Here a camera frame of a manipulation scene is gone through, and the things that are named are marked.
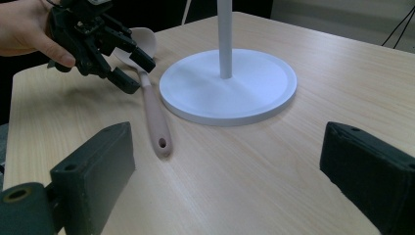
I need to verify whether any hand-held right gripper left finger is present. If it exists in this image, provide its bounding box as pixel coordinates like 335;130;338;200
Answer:
49;121;136;235

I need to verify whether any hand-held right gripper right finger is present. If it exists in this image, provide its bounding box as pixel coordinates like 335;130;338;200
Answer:
319;120;415;235

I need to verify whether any white utensil rack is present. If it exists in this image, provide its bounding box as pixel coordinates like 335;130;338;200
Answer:
159;0;299;127

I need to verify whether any white cord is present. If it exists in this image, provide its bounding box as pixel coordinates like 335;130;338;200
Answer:
181;0;193;25

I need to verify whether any thin black cable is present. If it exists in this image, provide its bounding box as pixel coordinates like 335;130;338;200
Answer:
392;13;415;50
381;4;415;47

